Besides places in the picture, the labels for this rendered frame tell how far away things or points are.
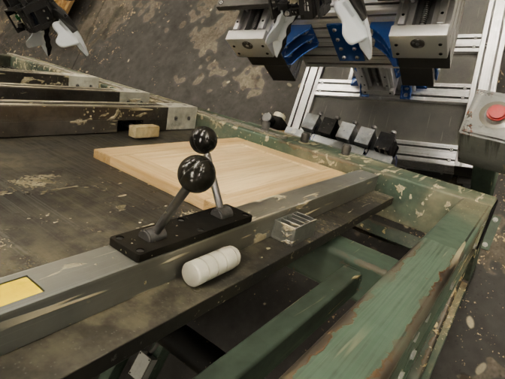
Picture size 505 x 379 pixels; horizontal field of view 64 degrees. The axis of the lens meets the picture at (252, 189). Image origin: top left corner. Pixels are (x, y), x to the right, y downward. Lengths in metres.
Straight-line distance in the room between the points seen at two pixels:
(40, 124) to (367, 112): 1.38
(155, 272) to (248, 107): 2.06
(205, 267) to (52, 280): 0.16
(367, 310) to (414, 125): 1.51
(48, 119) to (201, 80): 1.82
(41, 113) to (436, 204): 0.92
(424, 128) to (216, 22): 1.71
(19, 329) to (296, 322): 0.32
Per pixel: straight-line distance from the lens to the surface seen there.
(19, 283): 0.41
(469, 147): 1.10
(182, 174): 0.39
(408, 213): 1.04
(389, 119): 1.91
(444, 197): 1.01
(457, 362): 1.85
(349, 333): 0.38
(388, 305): 0.44
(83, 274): 0.42
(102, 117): 1.12
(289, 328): 0.54
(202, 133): 0.54
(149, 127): 1.12
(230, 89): 2.60
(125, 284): 0.44
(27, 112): 1.02
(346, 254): 0.74
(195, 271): 0.47
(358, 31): 0.61
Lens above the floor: 1.85
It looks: 57 degrees down
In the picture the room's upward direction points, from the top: 50 degrees counter-clockwise
